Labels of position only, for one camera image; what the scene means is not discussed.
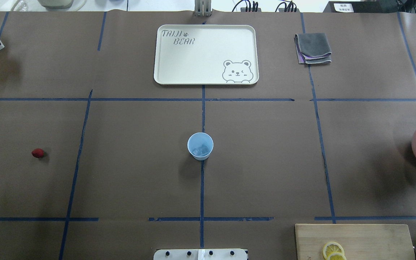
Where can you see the clear ice cube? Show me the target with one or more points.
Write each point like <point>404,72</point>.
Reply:
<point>201,151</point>

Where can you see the red strawberry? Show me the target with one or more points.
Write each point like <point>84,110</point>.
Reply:
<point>38,153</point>

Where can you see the light blue cup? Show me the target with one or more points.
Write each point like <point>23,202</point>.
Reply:
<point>200,145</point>

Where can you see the grey folded cloth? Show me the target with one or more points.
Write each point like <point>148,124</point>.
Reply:
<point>312,48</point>

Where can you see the wooden cutting board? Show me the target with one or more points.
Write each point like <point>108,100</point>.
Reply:
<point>359,241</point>

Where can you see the lemon slices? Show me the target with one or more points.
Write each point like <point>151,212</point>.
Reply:
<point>333,251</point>

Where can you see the cream bear tray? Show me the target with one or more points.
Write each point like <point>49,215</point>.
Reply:
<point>206,55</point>

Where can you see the aluminium frame post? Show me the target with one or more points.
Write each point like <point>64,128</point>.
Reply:
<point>203,8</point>

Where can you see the white post base plate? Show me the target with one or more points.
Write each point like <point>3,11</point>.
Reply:
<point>202,254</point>

